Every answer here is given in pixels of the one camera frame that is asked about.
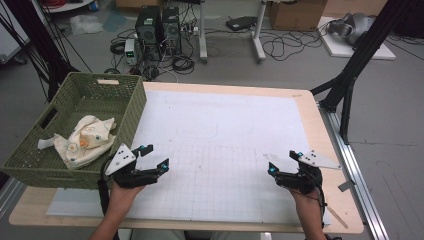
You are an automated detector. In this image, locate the black tripod stand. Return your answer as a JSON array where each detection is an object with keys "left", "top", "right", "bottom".
[{"left": 309, "top": 0, "right": 415, "bottom": 145}]

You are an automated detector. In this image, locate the white floor board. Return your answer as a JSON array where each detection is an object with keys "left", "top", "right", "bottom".
[{"left": 317, "top": 16, "right": 397, "bottom": 61}]

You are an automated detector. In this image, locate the person's right hand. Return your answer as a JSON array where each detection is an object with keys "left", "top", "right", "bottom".
[{"left": 288, "top": 188, "right": 323, "bottom": 216}]

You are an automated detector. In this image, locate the person's left hand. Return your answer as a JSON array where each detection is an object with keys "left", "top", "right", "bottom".
[{"left": 107, "top": 181, "right": 146, "bottom": 215}]

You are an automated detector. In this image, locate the grey tape strip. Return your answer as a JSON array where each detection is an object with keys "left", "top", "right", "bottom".
[{"left": 337, "top": 179, "right": 357, "bottom": 193}]

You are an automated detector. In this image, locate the flat black device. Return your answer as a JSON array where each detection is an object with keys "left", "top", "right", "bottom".
[{"left": 225, "top": 15, "right": 258, "bottom": 32}]

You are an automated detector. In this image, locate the cream egg print cloth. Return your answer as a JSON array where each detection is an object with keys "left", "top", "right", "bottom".
[{"left": 37, "top": 114, "right": 118, "bottom": 171}]

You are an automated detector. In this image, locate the coiled black cable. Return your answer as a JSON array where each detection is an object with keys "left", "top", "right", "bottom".
[{"left": 171, "top": 54, "right": 196, "bottom": 76}]

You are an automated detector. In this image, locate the white power supply box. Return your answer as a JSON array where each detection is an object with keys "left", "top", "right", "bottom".
[{"left": 124, "top": 38, "right": 139, "bottom": 66}]

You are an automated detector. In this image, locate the aluminium rail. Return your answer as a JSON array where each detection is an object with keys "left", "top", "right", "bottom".
[{"left": 317, "top": 102, "right": 390, "bottom": 240}]

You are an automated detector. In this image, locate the grey helmet-shaped device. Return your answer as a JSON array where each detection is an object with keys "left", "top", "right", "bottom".
[{"left": 327, "top": 12, "right": 376, "bottom": 46}]

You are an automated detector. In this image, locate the black computer tower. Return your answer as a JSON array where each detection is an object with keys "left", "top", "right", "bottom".
[
  {"left": 134, "top": 5, "right": 163, "bottom": 62},
  {"left": 161, "top": 6, "right": 183, "bottom": 56}
]

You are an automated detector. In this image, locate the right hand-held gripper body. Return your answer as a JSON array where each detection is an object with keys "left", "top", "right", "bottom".
[{"left": 276, "top": 149, "right": 342, "bottom": 196}]

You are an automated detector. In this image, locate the loose black floor cable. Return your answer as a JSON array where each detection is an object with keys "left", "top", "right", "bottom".
[{"left": 259, "top": 29, "right": 323, "bottom": 63}]

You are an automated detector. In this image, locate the cardboard box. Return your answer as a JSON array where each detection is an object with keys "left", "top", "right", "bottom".
[{"left": 268, "top": 0, "right": 329, "bottom": 33}]

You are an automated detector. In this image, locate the white desk leg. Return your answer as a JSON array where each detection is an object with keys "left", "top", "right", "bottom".
[
  {"left": 197, "top": 0, "right": 210, "bottom": 65},
  {"left": 251, "top": 0, "right": 268, "bottom": 63}
]

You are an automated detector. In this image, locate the black frame stand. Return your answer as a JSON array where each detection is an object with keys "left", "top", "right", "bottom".
[{"left": 0, "top": 0, "right": 82, "bottom": 103}]

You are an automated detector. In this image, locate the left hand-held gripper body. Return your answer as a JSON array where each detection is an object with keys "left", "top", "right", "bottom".
[{"left": 104, "top": 143, "right": 161, "bottom": 189}]

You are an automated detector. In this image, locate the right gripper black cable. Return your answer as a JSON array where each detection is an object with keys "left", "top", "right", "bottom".
[{"left": 313, "top": 184, "right": 330, "bottom": 231}]

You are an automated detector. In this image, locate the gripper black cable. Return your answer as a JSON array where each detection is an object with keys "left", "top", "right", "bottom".
[
  {"left": 313, "top": 184, "right": 330, "bottom": 231},
  {"left": 96, "top": 155, "right": 117, "bottom": 240}
]

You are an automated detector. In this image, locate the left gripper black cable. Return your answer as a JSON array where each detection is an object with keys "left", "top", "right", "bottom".
[{"left": 96, "top": 155, "right": 117, "bottom": 240}]

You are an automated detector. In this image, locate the clear plastic bag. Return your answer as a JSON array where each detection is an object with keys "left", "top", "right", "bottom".
[{"left": 69, "top": 13, "right": 105, "bottom": 36}]

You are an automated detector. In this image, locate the thin wooden stick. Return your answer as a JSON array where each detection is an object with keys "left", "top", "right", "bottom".
[{"left": 324, "top": 203, "right": 350, "bottom": 230}]

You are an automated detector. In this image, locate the green woven basket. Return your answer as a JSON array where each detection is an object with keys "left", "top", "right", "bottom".
[{"left": 1, "top": 72, "right": 148, "bottom": 190}]

